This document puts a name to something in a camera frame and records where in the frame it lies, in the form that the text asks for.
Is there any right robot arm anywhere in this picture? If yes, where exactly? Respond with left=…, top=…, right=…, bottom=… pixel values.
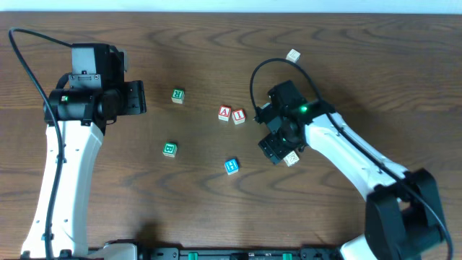
left=255, top=101, right=454, bottom=259

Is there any blue letter H block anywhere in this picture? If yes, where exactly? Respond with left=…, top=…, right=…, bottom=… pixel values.
left=225, top=158, right=240, bottom=175

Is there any black mounting rail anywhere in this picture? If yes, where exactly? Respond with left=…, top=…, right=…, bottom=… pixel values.
left=86, top=240, right=344, bottom=260

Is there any green letter R block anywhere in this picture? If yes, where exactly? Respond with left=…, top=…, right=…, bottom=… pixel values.
left=171, top=89, right=185, bottom=104

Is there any white block with blue D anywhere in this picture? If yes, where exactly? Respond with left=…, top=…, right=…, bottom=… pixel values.
left=283, top=150, right=300, bottom=167

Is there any plain white block far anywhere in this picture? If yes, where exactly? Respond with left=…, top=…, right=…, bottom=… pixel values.
left=286, top=49, right=301, bottom=64

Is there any green letter B block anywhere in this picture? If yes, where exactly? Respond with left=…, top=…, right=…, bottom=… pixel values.
left=162, top=142, right=178, bottom=157

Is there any red letter I block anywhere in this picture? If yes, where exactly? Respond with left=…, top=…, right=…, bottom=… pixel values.
left=232, top=109, right=246, bottom=125

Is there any red letter A block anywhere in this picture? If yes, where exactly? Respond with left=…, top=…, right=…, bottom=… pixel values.
left=218, top=105, right=231, bottom=121

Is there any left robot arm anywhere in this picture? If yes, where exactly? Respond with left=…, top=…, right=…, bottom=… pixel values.
left=21, top=81, right=147, bottom=259

